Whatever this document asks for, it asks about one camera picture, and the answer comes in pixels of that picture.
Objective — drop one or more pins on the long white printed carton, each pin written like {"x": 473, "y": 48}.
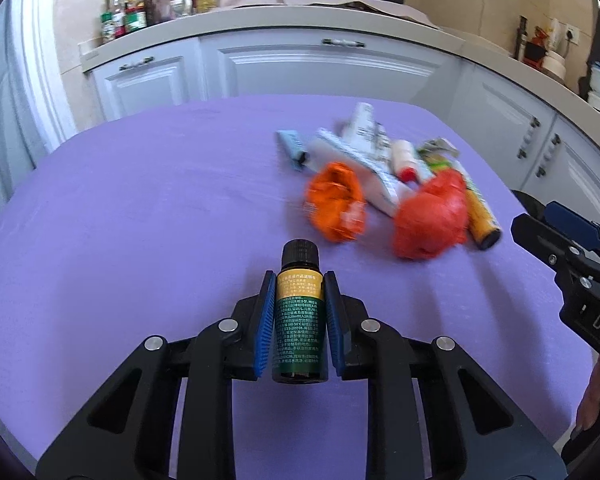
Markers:
{"x": 352, "y": 162}

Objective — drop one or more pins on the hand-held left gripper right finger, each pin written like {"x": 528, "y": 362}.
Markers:
{"x": 333, "y": 322}

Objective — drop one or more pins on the white pouch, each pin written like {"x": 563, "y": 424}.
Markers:
{"x": 555, "y": 32}

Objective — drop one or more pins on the orange plastic bag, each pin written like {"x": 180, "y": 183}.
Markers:
{"x": 335, "y": 200}

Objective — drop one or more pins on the white wall socket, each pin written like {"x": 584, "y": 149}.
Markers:
{"x": 573, "y": 33}

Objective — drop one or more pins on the person's right hand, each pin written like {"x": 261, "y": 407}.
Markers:
{"x": 597, "y": 395}

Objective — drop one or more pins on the white door frame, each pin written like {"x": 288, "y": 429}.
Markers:
{"x": 25, "y": 85}

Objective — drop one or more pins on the white jar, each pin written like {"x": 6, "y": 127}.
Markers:
{"x": 554, "y": 66}

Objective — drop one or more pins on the dark oil bottle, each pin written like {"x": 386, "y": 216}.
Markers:
{"x": 521, "y": 37}

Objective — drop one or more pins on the dark green glass bottle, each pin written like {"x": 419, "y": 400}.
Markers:
{"x": 297, "y": 330}

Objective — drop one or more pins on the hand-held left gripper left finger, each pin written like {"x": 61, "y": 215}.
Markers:
{"x": 264, "y": 322}

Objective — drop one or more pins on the light blue tube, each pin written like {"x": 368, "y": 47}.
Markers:
{"x": 291, "y": 146}

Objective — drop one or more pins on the red plastic bag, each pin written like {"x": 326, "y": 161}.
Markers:
{"x": 430, "y": 220}

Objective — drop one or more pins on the pale pink stove cloth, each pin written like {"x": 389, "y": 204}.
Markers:
{"x": 300, "y": 0}

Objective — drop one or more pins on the white kitchen cabinet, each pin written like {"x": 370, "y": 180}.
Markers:
{"x": 260, "y": 72}

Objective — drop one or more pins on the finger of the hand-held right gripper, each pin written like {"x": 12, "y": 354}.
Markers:
{"x": 572, "y": 222}
{"x": 545, "y": 242}

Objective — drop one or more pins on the yellow tube with black end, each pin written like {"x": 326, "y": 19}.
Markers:
{"x": 480, "y": 210}

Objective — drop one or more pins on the small white red-capped bottle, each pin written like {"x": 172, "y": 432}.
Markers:
{"x": 404, "y": 157}

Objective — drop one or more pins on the cluster of condiment bottles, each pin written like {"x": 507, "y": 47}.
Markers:
{"x": 135, "y": 15}

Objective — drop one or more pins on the purple tablecloth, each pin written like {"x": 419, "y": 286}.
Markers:
{"x": 130, "y": 210}

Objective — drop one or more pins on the white squeezed tube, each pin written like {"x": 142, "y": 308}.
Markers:
{"x": 362, "y": 122}

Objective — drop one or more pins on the green white wrapper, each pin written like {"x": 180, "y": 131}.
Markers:
{"x": 437, "y": 152}

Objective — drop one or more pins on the beige stone countertop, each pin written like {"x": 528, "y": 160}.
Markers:
{"x": 220, "y": 20}

